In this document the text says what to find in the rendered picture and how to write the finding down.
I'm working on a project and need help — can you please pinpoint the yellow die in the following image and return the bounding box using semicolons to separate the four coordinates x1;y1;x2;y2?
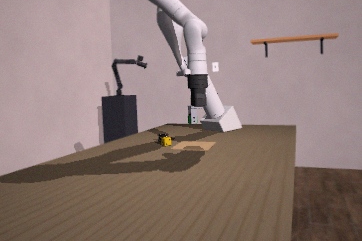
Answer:
161;137;171;146

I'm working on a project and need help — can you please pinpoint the tan square mat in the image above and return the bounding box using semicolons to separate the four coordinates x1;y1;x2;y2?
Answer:
170;141;216;151

